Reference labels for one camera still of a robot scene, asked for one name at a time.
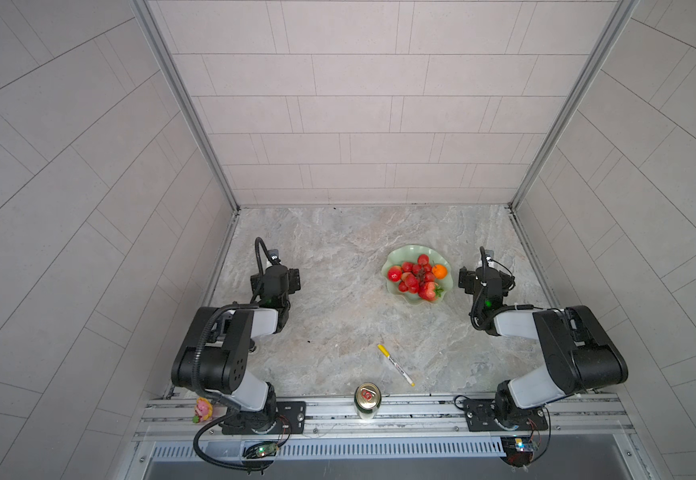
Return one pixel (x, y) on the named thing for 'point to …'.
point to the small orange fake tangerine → (439, 271)
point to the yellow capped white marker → (406, 375)
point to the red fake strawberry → (429, 291)
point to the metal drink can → (367, 400)
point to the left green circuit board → (261, 449)
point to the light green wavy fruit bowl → (408, 254)
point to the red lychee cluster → (414, 276)
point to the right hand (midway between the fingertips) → (479, 267)
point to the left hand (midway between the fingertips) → (281, 264)
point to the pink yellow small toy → (203, 410)
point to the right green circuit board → (517, 451)
